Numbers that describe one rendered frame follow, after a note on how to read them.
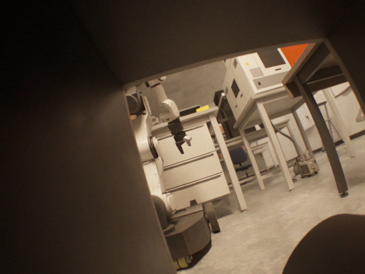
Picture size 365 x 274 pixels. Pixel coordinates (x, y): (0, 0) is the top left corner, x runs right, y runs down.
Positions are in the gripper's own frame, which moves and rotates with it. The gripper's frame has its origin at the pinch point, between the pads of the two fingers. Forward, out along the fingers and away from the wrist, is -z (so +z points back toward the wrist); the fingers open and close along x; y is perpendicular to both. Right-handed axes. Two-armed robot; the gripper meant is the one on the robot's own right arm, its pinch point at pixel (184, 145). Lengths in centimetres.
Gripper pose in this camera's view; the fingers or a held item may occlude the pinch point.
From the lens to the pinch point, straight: 136.6
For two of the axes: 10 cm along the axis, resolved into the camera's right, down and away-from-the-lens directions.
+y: -7.8, 2.1, 5.9
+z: -4.2, -8.7, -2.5
